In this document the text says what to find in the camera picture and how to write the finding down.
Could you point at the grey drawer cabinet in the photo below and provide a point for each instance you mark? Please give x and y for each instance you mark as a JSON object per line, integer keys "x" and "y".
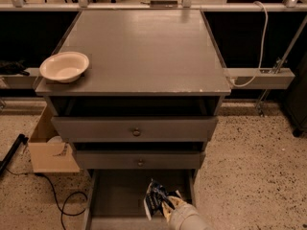
{"x": 142, "y": 63}

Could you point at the cardboard box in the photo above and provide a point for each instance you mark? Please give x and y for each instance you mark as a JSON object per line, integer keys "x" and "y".
{"x": 49, "y": 153}

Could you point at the bottom grey drawer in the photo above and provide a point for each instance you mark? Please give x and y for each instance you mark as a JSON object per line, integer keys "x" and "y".
{"x": 115, "y": 200}

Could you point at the black cloth on rail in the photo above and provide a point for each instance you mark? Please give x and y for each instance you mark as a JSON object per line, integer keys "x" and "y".
{"x": 12, "y": 68}

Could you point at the middle grey drawer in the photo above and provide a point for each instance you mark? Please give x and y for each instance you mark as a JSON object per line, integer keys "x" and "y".
{"x": 143, "y": 156}

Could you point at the blue chip bag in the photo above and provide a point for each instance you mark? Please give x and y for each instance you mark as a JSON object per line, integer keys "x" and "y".
{"x": 155, "y": 195}

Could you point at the black bar on floor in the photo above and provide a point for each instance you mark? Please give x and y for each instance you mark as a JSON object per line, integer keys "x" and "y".
{"x": 21, "y": 139}

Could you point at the top grey drawer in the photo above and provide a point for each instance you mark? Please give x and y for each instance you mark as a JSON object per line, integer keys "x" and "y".
{"x": 135, "y": 129}

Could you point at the grey drawer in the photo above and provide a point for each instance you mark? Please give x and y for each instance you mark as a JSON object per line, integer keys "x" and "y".
{"x": 143, "y": 156}
{"x": 135, "y": 129}
{"x": 115, "y": 200}

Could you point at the white bowl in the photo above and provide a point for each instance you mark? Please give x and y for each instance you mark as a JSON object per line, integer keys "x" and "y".
{"x": 64, "y": 67}

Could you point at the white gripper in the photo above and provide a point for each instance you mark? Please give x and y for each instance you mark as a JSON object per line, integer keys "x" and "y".
{"x": 179, "y": 210}

